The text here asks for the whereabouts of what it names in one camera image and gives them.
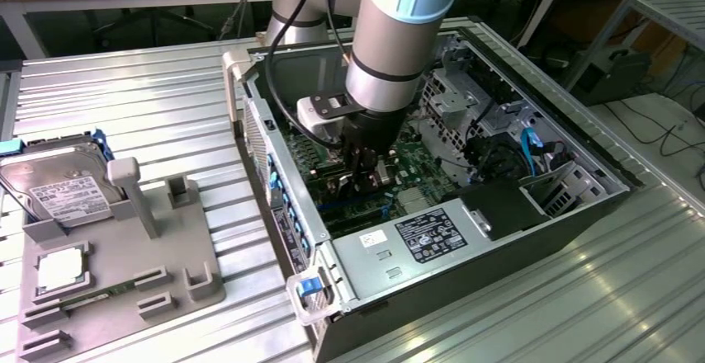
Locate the grey parts rack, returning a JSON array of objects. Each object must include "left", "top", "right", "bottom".
[{"left": 16, "top": 156, "right": 228, "bottom": 363}]

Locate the grey power supply unit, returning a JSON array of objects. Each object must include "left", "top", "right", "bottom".
[{"left": 330, "top": 197, "right": 494, "bottom": 302}]

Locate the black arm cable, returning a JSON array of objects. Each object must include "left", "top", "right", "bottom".
[{"left": 264, "top": 0, "right": 354, "bottom": 148}]

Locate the silver CPU chip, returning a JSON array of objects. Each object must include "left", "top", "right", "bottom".
[{"left": 34, "top": 251, "right": 89, "bottom": 290}]

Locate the metal disk bay cage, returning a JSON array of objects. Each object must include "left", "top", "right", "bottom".
[{"left": 420, "top": 68, "right": 531, "bottom": 182}]

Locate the blue disk caddy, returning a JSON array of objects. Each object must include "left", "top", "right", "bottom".
[{"left": 0, "top": 129, "right": 116, "bottom": 164}]

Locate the open black PC case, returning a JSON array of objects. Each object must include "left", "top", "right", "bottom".
[{"left": 223, "top": 16, "right": 645, "bottom": 363}]

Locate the silver chipset heat sink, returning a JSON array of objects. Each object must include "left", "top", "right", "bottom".
[{"left": 395, "top": 187, "right": 439, "bottom": 208}]

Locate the blue SATA wire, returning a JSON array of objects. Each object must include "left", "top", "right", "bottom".
[{"left": 519, "top": 126, "right": 544, "bottom": 179}]

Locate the silver hard disk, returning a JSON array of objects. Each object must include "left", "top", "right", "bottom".
[{"left": 0, "top": 142, "right": 127, "bottom": 229}]

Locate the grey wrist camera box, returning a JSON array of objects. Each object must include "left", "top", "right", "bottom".
[{"left": 295, "top": 92, "right": 364, "bottom": 144}]

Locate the black box on floor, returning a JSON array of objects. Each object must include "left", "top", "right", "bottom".
[{"left": 577, "top": 48, "right": 654, "bottom": 106}]

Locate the black air shroud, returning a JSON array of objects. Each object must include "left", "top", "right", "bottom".
[{"left": 458, "top": 181, "right": 551, "bottom": 243}]

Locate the green RAM stick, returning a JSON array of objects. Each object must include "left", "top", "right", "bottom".
[{"left": 57, "top": 282, "right": 139, "bottom": 310}]

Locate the metal slat side table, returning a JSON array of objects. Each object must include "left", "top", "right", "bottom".
[{"left": 566, "top": 0, "right": 705, "bottom": 92}]

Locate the green motherboard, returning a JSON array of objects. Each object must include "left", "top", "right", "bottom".
[{"left": 283, "top": 106, "right": 459, "bottom": 240}]

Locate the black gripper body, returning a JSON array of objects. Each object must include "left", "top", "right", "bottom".
[{"left": 338, "top": 107, "right": 407, "bottom": 153}]

